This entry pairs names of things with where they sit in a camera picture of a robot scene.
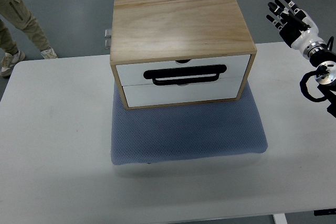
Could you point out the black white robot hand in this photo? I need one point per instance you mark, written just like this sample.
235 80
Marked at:
295 26

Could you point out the white drawer black handle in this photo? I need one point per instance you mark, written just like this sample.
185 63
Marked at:
132 74

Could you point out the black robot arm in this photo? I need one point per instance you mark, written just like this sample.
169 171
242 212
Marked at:
322 57

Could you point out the wooden drawer cabinet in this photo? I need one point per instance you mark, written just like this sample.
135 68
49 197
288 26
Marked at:
146 31

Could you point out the white lower drawer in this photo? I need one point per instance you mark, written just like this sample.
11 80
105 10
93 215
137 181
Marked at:
149 94

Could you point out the blue textured mat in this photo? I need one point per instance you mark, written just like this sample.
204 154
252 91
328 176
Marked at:
185 132

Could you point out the grey metal clamp upper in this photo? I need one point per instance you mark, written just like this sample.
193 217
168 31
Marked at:
108 33

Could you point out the grey metal clamp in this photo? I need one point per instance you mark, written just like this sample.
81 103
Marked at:
107 44
108 33

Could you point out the grey metal clamp lower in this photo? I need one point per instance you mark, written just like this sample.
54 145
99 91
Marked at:
107 44

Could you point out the white table leg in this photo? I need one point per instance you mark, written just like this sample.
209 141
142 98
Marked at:
279 219

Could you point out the person in beige trousers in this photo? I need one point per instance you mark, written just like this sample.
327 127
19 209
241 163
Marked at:
16 12

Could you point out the black bracket under table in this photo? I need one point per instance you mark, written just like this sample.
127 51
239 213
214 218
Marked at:
325 212

